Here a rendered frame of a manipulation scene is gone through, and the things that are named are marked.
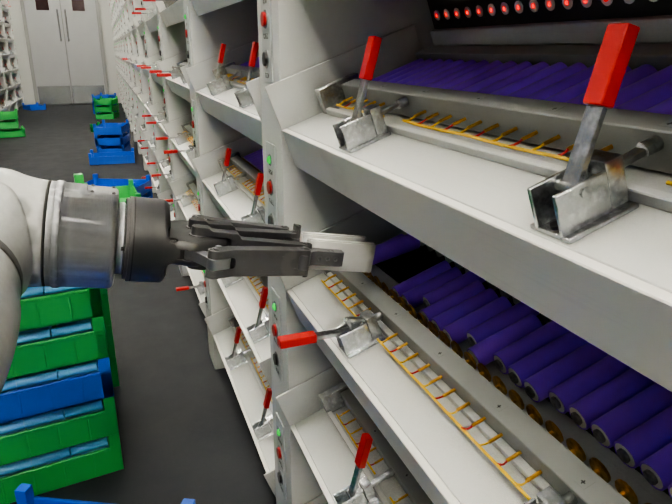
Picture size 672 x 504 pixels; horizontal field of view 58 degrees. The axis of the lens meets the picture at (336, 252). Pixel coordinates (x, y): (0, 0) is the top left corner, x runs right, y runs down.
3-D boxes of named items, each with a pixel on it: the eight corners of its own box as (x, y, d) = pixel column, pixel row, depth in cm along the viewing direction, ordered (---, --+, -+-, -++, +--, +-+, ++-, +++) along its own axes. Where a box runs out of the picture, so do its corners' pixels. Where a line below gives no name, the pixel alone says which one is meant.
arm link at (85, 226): (56, 170, 54) (126, 177, 56) (52, 267, 56) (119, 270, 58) (45, 192, 46) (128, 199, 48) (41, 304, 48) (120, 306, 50)
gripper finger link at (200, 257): (169, 230, 54) (168, 247, 49) (228, 236, 55) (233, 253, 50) (167, 256, 54) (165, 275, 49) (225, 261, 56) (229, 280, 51)
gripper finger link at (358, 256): (307, 237, 58) (309, 239, 57) (373, 242, 61) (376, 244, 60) (302, 266, 59) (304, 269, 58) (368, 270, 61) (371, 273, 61)
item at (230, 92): (274, 154, 78) (231, 48, 72) (204, 111, 132) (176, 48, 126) (409, 93, 82) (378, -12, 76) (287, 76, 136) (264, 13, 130)
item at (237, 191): (279, 292, 84) (240, 205, 78) (209, 197, 138) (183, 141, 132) (404, 230, 88) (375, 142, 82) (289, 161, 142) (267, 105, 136)
